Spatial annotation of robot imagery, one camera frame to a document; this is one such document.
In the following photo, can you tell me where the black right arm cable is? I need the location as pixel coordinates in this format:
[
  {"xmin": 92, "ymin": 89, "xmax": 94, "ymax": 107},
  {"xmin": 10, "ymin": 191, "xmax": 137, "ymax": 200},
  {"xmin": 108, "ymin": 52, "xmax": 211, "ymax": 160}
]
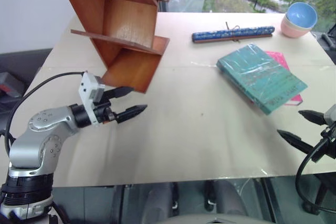
[{"xmin": 295, "ymin": 138, "xmax": 336, "ymax": 213}]

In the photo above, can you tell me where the black swivel chair base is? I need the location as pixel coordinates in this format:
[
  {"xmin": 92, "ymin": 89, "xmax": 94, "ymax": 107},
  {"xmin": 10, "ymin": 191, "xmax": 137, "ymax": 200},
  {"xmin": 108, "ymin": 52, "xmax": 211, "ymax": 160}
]
[{"xmin": 301, "ymin": 173, "xmax": 336, "ymax": 215}]

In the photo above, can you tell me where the blue patterned rolled scroll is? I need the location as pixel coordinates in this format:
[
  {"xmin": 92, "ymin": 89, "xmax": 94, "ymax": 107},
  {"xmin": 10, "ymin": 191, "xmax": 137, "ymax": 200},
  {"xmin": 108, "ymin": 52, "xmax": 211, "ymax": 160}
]
[{"xmin": 191, "ymin": 21, "xmax": 276, "ymax": 45}]

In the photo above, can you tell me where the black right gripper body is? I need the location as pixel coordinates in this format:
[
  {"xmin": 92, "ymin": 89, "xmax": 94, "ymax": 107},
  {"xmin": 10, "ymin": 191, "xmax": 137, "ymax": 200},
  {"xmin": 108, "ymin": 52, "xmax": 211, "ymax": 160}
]
[{"xmin": 313, "ymin": 121, "xmax": 336, "ymax": 159}]

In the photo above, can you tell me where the brown wooden bookshelf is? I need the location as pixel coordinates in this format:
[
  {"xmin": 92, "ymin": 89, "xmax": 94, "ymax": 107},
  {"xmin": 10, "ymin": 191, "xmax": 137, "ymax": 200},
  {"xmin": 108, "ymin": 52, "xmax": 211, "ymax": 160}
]
[{"xmin": 55, "ymin": 0, "xmax": 181, "ymax": 94}]

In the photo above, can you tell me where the teal plastic-wrapped book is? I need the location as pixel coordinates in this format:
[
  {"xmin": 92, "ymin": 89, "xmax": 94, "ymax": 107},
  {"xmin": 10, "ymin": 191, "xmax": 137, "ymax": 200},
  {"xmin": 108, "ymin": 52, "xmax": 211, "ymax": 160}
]
[{"xmin": 215, "ymin": 43, "xmax": 309, "ymax": 116}]

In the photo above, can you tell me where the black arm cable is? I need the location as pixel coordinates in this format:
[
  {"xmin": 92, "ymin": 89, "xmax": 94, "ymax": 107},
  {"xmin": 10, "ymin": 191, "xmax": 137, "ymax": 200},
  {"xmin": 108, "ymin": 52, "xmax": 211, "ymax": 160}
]
[
  {"xmin": 295, "ymin": 138, "xmax": 336, "ymax": 213},
  {"xmin": 0, "ymin": 70, "xmax": 88, "ymax": 156}
]

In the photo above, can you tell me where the red and grey box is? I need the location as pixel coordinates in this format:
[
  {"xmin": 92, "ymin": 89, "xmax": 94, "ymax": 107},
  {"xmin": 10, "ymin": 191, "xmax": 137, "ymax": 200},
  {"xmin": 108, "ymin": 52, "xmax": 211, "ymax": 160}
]
[{"xmin": 0, "ymin": 71, "xmax": 26, "ymax": 99}]

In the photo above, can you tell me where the dark grey sofa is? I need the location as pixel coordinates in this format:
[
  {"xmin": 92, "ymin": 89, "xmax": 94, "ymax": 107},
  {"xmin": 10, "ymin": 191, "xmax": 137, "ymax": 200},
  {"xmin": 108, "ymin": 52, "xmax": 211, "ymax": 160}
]
[{"xmin": 0, "ymin": 48, "xmax": 54, "ymax": 130}]

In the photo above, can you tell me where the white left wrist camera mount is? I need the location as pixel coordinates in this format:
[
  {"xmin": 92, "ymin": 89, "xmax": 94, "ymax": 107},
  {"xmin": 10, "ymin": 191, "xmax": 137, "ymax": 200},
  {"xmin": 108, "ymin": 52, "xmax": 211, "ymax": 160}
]
[{"xmin": 78, "ymin": 71, "xmax": 106, "ymax": 126}]

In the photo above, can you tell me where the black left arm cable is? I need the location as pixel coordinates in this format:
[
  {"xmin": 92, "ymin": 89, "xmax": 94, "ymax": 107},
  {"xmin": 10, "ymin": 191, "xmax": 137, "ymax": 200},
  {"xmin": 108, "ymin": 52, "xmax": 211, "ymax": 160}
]
[{"xmin": 0, "ymin": 70, "xmax": 88, "ymax": 156}]

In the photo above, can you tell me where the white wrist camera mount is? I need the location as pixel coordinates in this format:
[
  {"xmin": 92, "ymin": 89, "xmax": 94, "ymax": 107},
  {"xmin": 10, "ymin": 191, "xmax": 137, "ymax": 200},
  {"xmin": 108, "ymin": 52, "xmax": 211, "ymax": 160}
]
[
  {"xmin": 78, "ymin": 71, "xmax": 106, "ymax": 126},
  {"xmin": 323, "ymin": 103, "xmax": 336, "ymax": 125}
]

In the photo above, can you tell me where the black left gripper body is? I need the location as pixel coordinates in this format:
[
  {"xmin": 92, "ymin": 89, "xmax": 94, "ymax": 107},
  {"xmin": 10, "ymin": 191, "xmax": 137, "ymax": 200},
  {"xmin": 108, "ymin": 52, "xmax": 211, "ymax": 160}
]
[{"xmin": 92, "ymin": 95, "xmax": 118, "ymax": 125}]

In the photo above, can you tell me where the light blue bowl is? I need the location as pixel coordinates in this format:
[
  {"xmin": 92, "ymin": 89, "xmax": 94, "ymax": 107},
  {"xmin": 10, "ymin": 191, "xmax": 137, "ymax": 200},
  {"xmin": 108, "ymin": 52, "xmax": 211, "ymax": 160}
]
[{"xmin": 286, "ymin": 2, "xmax": 319, "ymax": 29}]

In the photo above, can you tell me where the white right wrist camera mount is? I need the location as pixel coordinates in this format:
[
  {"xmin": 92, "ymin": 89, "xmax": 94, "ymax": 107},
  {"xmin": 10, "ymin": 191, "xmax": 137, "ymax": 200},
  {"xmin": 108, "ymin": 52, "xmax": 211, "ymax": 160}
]
[{"xmin": 323, "ymin": 103, "xmax": 336, "ymax": 125}]

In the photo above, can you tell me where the pink bowl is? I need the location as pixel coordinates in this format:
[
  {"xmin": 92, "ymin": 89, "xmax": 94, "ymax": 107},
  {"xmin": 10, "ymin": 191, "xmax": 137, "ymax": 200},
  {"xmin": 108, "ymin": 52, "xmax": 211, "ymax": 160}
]
[{"xmin": 280, "ymin": 16, "xmax": 312, "ymax": 38}]

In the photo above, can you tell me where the pink book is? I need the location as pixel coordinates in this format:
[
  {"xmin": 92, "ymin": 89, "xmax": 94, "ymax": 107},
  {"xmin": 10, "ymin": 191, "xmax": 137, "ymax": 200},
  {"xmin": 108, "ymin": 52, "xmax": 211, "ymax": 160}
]
[{"xmin": 263, "ymin": 50, "xmax": 304, "ymax": 107}]

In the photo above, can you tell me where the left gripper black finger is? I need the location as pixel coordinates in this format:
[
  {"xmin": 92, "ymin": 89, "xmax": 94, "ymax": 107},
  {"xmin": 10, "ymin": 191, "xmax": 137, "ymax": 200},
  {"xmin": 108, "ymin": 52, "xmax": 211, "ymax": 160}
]
[
  {"xmin": 103, "ymin": 86, "xmax": 134, "ymax": 102},
  {"xmin": 115, "ymin": 104, "xmax": 148, "ymax": 125}
]

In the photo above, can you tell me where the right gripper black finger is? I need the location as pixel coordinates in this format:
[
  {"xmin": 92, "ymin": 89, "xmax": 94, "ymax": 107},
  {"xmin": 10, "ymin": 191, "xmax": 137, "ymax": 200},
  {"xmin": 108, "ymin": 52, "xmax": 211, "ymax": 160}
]
[
  {"xmin": 277, "ymin": 129, "xmax": 316, "ymax": 155},
  {"xmin": 298, "ymin": 109, "xmax": 327, "ymax": 126}
]

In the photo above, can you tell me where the black chair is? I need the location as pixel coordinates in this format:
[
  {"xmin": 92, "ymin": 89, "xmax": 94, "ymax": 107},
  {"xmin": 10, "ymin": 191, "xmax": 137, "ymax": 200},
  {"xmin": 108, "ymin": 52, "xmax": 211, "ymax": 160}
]
[{"xmin": 317, "ymin": 23, "xmax": 336, "ymax": 66}]

